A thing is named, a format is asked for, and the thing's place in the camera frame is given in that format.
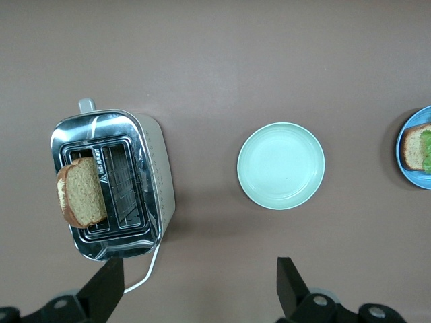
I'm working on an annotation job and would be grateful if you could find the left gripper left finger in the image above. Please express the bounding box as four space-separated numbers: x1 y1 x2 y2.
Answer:
0 257 125 323

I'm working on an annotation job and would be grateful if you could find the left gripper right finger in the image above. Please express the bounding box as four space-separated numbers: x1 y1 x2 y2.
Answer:
276 257 409 323

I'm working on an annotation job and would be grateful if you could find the brown bread slice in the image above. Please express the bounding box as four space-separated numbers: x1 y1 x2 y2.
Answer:
402 123 431 172
55 156 108 229

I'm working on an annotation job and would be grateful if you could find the green lettuce leaf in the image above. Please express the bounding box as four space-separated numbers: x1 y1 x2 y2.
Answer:
419 129 431 174

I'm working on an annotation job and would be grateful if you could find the pale green plate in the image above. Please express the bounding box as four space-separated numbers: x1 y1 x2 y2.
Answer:
236 122 326 211

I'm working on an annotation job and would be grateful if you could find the blue plate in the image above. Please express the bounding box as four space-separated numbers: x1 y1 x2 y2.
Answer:
395 105 431 190

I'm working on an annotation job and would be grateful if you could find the beige chrome toaster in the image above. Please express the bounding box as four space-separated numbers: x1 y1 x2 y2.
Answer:
49 98 176 262

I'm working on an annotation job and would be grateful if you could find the white toaster power cable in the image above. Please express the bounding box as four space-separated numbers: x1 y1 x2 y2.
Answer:
123 240 162 294

